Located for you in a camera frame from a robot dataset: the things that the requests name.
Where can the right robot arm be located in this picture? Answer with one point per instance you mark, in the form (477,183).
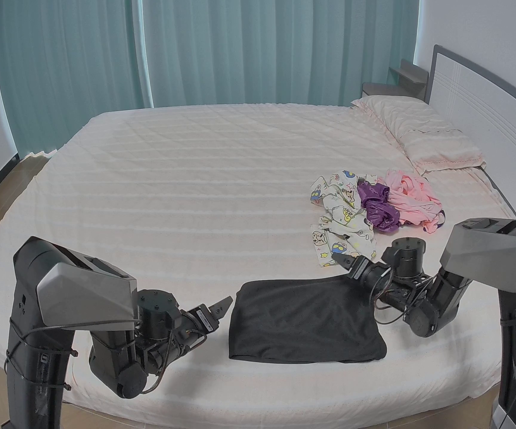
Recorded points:
(495,257)

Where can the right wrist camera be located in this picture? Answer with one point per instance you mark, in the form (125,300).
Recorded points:
(388,255)

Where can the black T-shirt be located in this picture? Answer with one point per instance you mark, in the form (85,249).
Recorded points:
(302,324)

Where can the grey bedside table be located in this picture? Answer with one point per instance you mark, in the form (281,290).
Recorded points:
(405,78)

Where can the white printed garment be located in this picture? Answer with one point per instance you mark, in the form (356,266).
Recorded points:
(343,212)

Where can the blue-green curtain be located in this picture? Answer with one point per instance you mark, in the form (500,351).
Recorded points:
(284,38)
(70,60)

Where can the cream pillow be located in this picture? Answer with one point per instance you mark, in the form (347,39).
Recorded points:
(432,136)

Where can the pink garment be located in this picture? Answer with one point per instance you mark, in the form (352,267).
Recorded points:
(414,199)

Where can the bed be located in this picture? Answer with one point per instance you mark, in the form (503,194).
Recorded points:
(195,172)

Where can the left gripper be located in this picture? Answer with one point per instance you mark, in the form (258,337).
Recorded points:
(197,322)

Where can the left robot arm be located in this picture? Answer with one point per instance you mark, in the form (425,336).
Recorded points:
(61,293)

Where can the purple garment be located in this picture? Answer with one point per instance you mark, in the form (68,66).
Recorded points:
(376,208)

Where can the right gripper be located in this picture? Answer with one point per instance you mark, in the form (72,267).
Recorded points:
(367,273)

